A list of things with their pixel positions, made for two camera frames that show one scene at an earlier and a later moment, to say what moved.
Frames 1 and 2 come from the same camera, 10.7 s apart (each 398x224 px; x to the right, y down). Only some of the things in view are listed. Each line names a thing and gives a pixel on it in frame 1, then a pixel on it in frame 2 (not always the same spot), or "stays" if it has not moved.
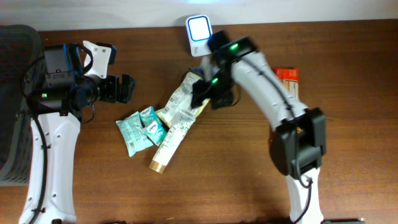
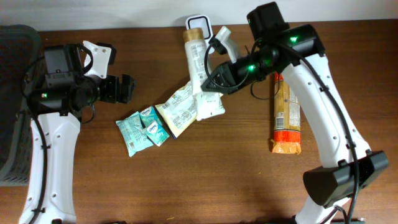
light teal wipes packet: x=134 y=133 stays
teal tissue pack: x=155 y=132 stays
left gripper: x=112 y=88 stays
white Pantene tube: x=171 y=140 -> x=199 y=59
